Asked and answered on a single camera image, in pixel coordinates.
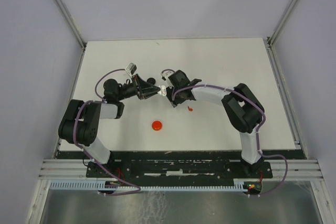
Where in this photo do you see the orange charging case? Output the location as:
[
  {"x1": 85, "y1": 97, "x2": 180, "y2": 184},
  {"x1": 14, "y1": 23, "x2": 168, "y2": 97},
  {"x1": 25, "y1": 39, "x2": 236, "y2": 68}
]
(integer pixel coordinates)
[{"x1": 152, "y1": 121, "x2": 163, "y2": 131}]

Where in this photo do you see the white charging case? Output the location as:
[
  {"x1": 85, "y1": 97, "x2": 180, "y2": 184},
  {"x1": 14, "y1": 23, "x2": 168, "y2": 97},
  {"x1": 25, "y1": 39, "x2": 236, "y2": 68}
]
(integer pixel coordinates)
[{"x1": 158, "y1": 85, "x2": 167, "y2": 97}]

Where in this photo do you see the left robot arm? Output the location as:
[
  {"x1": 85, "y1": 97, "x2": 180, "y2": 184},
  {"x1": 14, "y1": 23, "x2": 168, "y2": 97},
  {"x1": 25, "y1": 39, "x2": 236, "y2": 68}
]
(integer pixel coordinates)
[{"x1": 58, "y1": 74, "x2": 162, "y2": 177}]

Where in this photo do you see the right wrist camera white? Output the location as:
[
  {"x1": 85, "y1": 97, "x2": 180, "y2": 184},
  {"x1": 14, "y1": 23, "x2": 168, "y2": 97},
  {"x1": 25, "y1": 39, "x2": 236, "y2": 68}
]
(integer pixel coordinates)
[{"x1": 161, "y1": 69, "x2": 175, "y2": 82}]

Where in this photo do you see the white slotted cable duct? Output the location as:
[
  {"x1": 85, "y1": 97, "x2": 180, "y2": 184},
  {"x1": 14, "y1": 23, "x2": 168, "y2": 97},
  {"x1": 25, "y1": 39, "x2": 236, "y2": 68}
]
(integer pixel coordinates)
[{"x1": 49, "y1": 179, "x2": 250, "y2": 191}]

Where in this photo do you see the black charging case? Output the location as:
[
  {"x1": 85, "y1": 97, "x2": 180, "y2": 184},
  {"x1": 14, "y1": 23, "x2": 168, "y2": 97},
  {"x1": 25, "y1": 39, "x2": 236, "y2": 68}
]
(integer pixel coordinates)
[{"x1": 147, "y1": 78, "x2": 156, "y2": 85}]

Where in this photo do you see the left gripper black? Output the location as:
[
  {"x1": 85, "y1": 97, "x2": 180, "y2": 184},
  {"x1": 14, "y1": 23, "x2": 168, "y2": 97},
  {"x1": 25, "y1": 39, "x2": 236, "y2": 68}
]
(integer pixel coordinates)
[{"x1": 117, "y1": 73, "x2": 161, "y2": 101}]

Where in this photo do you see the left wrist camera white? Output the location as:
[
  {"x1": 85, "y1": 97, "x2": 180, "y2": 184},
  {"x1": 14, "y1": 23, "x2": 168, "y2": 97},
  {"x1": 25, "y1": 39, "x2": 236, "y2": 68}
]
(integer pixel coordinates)
[{"x1": 125, "y1": 63, "x2": 137, "y2": 76}]

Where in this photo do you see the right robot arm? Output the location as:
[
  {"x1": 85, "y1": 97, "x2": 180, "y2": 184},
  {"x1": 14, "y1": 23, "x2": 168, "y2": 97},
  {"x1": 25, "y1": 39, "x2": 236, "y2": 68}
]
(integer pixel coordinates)
[{"x1": 161, "y1": 69, "x2": 266, "y2": 177}]

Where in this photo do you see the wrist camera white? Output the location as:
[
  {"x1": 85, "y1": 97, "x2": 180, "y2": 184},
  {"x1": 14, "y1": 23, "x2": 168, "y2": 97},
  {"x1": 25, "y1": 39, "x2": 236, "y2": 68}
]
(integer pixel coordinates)
[
  {"x1": 125, "y1": 63, "x2": 137, "y2": 76},
  {"x1": 161, "y1": 69, "x2": 175, "y2": 82}
]

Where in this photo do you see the right aluminium frame post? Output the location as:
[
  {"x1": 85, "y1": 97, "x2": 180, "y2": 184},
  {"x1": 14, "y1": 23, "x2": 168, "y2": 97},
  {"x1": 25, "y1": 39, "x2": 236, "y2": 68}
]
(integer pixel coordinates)
[{"x1": 266, "y1": 0, "x2": 316, "y2": 48}]

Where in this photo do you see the aluminium frame post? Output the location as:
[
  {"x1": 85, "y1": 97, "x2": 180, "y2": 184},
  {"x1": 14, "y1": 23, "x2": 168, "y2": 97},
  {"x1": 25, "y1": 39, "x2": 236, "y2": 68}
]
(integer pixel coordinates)
[
  {"x1": 39, "y1": 0, "x2": 87, "y2": 49},
  {"x1": 266, "y1": 0, "x2": 316, "y2": 48}
]

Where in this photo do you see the aluminium front rail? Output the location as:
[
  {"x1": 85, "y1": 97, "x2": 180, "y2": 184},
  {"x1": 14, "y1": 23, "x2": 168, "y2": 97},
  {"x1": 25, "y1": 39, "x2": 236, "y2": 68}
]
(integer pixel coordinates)
[{"x1": 38, "y1": 159, "x2": 323, "y2": 182}]

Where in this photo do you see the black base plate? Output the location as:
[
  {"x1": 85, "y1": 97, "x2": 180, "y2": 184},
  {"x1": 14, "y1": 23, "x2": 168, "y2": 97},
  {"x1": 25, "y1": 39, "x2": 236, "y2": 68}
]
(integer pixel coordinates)
[{"x1": 87, "y1": 151, "x2": 272, "y2": 187}]

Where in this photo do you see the left aluminium frame post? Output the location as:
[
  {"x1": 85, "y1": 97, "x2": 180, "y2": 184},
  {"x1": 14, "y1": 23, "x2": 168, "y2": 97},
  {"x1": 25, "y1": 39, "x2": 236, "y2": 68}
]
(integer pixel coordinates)
[{"x1": 39, "y1": 0, "x2": 87, "y2": 49}]

